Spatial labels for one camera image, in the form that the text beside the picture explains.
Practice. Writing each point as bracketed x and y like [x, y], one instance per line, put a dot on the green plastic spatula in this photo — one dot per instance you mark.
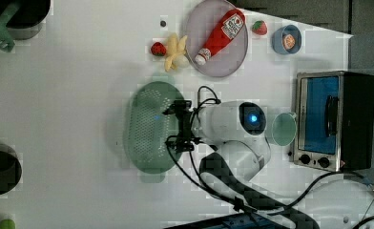
[6, 40]

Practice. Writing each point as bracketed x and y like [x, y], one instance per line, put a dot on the green toy fruit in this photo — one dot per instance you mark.
[7, 224]

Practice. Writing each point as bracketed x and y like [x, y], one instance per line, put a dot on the yellow peeled toy banana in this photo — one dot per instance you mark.
[176, 50]

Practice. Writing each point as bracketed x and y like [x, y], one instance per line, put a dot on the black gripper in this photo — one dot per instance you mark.
[185, 141]

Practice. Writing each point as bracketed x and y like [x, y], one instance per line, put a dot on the blue bowl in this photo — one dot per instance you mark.
[278, 36]

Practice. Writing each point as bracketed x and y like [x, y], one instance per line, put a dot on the red ketchup bottle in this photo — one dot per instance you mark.
[225, 31]

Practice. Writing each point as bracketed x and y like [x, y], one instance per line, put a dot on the black pot with spatula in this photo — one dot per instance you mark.
[28, 21]

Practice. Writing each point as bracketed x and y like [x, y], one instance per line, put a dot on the green oval plastic strainer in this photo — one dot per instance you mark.
[147, 128]

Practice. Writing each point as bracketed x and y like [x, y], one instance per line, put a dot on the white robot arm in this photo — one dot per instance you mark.
[241, 134]

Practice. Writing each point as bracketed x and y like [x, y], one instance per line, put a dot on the red toy strawberry near bowl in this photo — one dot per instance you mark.
[259, 28]

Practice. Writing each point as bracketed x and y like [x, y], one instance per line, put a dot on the orange slice toy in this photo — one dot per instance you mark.
[288, 41]

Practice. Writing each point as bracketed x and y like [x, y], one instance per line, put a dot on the black silver toaster oven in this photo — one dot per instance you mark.
[335, 120]

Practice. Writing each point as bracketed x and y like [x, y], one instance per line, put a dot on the grey round plate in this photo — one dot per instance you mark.
[202, 19]

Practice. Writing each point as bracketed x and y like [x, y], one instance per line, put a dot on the black cylindrical cup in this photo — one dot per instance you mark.
[10, 169]

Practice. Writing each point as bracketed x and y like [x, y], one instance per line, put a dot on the light green mug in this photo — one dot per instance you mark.
[281, 129]

